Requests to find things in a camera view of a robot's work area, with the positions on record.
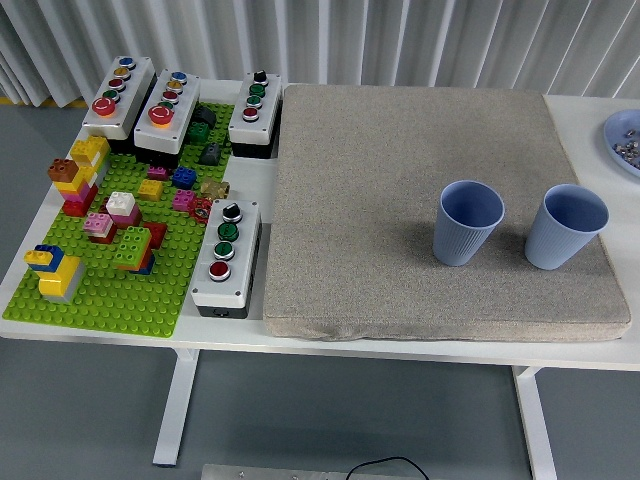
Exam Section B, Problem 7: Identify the green studded baseplate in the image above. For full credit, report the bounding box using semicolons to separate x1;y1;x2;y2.
2;102;236;340

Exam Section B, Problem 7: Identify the blue plate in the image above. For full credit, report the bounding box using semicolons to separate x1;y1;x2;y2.
603;108;640;180

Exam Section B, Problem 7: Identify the red valve handwheel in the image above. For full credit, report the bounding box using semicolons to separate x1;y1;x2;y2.
189;197;214;222

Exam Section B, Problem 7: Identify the pink white red brick stack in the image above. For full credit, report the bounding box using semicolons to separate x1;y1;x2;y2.
83;212;119;246

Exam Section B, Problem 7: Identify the yellow blue grey brick stack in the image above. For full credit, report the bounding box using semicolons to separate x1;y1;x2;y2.
23;244;87;305

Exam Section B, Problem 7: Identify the grey five-button control box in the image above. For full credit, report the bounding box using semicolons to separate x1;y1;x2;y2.
81;55;158;154
133;68;202;169

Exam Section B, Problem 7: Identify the brown yellow red brick tower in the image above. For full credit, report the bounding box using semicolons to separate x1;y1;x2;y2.
47;157;100;218

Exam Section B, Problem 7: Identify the dark grey rounded brick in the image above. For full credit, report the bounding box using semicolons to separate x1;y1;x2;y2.
192;105;218;129

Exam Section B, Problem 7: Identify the black cable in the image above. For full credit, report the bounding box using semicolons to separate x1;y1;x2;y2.
347;455;429;480

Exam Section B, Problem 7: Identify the small yellow toy brick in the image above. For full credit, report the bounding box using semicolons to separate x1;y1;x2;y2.
137;178;164;202

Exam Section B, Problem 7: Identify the grey selector switch button box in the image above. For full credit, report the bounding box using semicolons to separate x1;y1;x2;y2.
190;198;263;320
227;71;284;160

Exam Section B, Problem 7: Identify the dark green toy brick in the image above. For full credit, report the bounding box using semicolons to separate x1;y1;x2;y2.
185;121;211;147

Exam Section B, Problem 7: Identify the red toy brick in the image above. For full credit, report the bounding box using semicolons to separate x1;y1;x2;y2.
143;221;169;250

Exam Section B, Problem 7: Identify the brass pipe fitting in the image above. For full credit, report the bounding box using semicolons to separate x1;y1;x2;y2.
200;179;231;201

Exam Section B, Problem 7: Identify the green orange blue brick stack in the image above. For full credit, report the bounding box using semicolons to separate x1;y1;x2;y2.
112;225;157;277

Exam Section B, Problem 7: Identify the dark grey sloped brick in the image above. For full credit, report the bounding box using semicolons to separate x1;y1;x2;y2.
198;142;223;167

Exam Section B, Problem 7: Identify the white table leg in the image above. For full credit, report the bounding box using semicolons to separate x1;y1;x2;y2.
152;348;199;469
512;366;558;480

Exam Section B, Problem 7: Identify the grey-brown padded mat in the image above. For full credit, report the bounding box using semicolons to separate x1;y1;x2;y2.
262;83;632;344

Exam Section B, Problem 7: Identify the yellow white brick stack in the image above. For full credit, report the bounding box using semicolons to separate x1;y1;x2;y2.
69;134;112;174

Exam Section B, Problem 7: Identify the blue ribbed plastic cup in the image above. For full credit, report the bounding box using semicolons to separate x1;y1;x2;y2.
524;183;610;271
432;179;506;268

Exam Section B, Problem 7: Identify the blue toy brick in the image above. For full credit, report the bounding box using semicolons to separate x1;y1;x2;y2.
171;165;197;190

